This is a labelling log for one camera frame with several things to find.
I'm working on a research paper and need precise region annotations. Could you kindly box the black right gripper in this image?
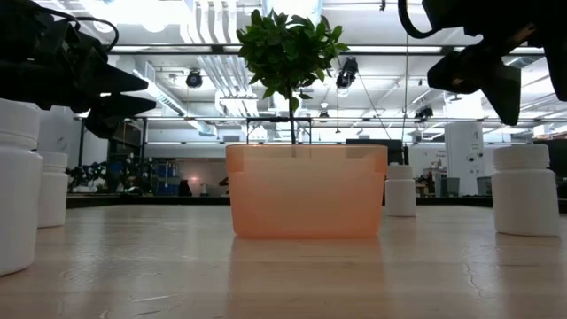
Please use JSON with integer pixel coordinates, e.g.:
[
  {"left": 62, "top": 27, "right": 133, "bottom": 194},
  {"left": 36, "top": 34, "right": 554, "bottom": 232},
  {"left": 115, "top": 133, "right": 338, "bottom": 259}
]
[{"left": 423, "top": 0, "right": 567, "bottom": 127}]

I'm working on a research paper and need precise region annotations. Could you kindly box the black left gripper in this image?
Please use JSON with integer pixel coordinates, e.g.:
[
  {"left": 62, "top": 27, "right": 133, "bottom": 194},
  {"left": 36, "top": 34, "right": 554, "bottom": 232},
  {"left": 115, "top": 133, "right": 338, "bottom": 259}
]
[{"left": 0, "top": 0, "right": 158, "bottom": 140}]

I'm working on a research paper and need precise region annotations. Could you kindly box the white pill bottle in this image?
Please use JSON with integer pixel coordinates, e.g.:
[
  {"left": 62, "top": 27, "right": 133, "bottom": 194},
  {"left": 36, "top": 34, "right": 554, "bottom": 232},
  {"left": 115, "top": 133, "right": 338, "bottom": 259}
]
[
  {"left": 384, "top": 164, "right": 417, "bottom": 218},
  {"left": 491, "top": 144, "right": 561, "bottom": 237},
  {"left": 0, "top": 97, "right": 43, "bottom": 276},
  {"left": 36, "top": 151, "right": 69, "bottom": 229}
]

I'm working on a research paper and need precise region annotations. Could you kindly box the orange translucent plastic basket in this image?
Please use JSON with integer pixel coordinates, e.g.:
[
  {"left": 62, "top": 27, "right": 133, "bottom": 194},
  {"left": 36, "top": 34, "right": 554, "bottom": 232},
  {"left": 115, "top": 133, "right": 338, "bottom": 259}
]
[{"left": 225, "top": 144, "right": 389, "bottom": 240}]

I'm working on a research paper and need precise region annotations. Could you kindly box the black metal rack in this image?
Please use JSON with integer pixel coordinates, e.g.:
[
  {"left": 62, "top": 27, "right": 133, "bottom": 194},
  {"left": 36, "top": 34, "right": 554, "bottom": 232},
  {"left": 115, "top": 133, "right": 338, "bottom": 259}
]
[{"left": 77, "top": 116, "right": 150, "bottom": 196}]

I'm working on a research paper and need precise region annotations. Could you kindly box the large dark monitor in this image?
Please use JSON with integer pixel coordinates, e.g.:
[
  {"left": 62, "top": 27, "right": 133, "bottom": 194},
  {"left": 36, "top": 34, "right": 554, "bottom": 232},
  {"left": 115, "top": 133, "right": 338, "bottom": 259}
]
[{"left": 533, "top": 139, "right": 567, "bottom": 178}]

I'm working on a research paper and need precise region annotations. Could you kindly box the white room pillar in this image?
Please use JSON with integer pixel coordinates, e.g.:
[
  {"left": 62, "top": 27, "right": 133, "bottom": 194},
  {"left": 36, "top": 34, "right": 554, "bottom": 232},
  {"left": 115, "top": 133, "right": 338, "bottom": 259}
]
[{"left": 445, "top": 121, "right": 485, "bottom": 196}]

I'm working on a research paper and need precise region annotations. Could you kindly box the narrow grey bin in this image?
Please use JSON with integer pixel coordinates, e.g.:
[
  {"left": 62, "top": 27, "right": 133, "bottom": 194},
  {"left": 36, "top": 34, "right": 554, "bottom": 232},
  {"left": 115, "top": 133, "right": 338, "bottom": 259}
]
[{"left": 440, "top": 176, "right": 462, "bottom": 198}]

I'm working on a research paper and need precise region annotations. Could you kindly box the black monitor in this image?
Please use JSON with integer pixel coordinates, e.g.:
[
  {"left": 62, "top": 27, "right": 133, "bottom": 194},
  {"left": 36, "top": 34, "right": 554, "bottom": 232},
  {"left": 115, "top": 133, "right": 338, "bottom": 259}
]
[{"left": 345, "top": 138, "right": 409, "bottom": 166}]

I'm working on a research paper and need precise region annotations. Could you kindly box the green leafy small tree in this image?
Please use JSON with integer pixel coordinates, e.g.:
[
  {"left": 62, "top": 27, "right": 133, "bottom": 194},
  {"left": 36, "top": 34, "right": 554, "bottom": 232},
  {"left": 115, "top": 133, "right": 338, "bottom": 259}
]
[{"left": 236, "top": 8, "right": 350, "bottom": 146}]

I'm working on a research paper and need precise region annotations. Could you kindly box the white ceiling air duct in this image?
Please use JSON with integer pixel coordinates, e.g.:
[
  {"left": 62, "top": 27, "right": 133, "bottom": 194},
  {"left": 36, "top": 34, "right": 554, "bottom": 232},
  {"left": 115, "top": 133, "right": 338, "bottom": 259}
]
[{"left": 130, "top": 66, "right": 218, "bottom": 137}]

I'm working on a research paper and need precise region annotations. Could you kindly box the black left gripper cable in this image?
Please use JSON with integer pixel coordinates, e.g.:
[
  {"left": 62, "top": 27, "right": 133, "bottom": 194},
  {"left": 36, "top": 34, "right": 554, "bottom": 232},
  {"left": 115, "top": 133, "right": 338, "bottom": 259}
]
[{"left": 52, "top": 7, "right": 120, "bottom": 53}]

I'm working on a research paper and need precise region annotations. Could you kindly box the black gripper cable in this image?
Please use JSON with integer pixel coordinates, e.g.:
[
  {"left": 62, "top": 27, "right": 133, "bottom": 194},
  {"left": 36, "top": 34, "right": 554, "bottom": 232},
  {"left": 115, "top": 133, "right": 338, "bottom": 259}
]
[
  {"left": 397, "top": 0, "right": 439, "bottom": 40},
  {"left": 52, "top": 7, "right": 120, "bottom": 53}
]

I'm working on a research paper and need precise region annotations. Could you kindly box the round black ceiling camera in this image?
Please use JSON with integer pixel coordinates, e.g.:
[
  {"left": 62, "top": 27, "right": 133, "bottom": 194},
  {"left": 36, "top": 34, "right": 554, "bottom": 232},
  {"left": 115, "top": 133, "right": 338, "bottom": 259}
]
[{"left": 185, "top": 68, "right": 204, "bottom": 89}]

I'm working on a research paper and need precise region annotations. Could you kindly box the black table edge rail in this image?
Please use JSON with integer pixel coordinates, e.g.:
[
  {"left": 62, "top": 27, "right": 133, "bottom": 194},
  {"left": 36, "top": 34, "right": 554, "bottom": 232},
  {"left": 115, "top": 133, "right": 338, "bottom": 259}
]
[{"left": 66, "top": 194, "right": 567, "bottom": 214}]

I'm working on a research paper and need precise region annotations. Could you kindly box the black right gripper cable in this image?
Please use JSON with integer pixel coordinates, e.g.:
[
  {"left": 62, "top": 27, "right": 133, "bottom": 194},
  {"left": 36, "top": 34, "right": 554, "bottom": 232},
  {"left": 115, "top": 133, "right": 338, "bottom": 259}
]
[{"left": 397, "top": 0, "right": 439, "bottom": 40}]

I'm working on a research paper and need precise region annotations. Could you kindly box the black metal frame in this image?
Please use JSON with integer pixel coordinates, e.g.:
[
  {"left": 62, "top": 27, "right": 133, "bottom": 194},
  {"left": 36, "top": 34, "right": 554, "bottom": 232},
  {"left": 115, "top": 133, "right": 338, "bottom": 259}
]
[{"left": 245, "top": 116, "right": 313, "bottom": 146}]

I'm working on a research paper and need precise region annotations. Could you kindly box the black hanging ceiling camera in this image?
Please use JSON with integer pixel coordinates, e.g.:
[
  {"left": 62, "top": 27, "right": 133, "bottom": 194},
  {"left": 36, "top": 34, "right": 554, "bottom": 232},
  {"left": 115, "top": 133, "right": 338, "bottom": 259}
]
[{"left": 335, "top": 57, "right": 359, "bottom": 89}]

